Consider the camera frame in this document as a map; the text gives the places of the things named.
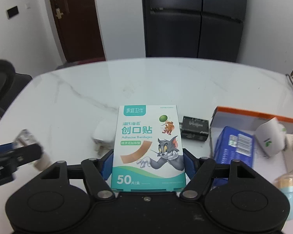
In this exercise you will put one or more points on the orange rimmed white tray box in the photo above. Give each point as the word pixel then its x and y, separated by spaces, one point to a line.
pixel 234 119

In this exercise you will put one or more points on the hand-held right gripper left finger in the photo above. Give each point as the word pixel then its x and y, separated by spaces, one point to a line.
pixel 107 165

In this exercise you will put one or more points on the brown door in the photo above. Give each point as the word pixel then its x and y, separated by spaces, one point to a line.
pixel 75 22

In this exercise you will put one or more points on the white plug-in device green button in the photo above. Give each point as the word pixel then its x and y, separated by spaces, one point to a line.
pixel 268 134

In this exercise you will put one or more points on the blue plastic box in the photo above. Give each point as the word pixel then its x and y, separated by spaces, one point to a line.
pixel 230 151

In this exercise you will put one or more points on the teal white bandage box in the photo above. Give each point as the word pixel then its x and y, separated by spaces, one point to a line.
pixel 146 139

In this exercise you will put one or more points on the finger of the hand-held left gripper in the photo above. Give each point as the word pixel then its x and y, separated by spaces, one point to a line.
pixel 19 157
pixel 2 148

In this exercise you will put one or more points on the black cabinet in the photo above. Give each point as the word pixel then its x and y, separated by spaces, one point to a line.
pixel 193 19

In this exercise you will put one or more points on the black wall switch panel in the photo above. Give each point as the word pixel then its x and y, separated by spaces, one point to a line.
pixel 12 12

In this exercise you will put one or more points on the white charger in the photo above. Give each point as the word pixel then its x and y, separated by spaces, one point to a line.
pixel 103 134

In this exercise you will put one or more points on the black charger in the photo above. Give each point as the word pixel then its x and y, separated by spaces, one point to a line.
pixel 194 129

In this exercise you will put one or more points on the light blue toothpick holder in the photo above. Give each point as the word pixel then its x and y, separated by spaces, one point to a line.
pixel 289 187

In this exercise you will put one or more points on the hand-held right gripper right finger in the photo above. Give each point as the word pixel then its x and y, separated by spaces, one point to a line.
pixel 189 165

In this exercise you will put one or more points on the black chair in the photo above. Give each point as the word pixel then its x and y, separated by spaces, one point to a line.
pixel 5 82

